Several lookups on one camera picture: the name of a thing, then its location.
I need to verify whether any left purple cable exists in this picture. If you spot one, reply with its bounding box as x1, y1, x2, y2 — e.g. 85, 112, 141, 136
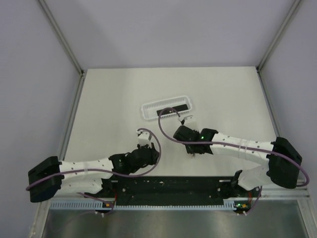
25, 127, 162, 215

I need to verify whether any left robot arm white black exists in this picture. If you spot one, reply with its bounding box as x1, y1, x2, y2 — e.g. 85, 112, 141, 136
26, 143, 161, 203

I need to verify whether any black card in basket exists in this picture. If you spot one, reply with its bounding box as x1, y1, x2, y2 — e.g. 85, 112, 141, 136
157, 109, 173, 116
172, 104, 189, 112

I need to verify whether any white slotted cable duct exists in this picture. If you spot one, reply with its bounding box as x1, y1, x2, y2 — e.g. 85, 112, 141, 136
50, 198, 237, 211

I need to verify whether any black card in basket left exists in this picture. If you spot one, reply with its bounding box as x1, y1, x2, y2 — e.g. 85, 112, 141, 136
157, 109, 173, 116

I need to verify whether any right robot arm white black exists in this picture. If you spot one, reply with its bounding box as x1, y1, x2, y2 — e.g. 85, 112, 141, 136
173, 125, 302, 196

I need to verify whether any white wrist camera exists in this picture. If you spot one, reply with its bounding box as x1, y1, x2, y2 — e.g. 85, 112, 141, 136
178, 115, 199, 131
137, 131, 152, 146

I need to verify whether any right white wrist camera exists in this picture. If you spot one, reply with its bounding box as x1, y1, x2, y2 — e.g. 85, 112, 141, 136
178, 115, 199, 131

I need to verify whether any purple cable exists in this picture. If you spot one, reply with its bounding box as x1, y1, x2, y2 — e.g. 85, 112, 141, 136
157, 107, 311, 215
25, 127, 162, 215

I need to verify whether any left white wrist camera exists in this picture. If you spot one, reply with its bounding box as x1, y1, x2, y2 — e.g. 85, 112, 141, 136
137, 131, 152, 146

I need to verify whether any right aluminium frame post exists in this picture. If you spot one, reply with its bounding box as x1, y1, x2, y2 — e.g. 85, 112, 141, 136
256, 0, 305, 72

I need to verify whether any black card in basket right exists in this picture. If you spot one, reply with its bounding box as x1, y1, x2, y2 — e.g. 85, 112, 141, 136
172, 104, 189, 112

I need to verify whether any left aluminium frame post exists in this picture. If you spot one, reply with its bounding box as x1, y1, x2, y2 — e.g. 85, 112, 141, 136
37, 0, 85, 76

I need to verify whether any aluminium frame post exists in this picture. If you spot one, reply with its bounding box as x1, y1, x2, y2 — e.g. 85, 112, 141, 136
256, 0, 305, 72
37, 0, 85, 76

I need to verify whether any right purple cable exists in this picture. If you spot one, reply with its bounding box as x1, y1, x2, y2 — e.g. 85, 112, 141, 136
157, 107, 311, 215

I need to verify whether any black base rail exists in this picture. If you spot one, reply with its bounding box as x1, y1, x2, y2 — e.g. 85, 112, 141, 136
93, 176, 260, 206

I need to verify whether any white plastic basket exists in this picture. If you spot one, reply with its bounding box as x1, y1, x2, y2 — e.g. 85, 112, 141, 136
141, 95, 193, 121

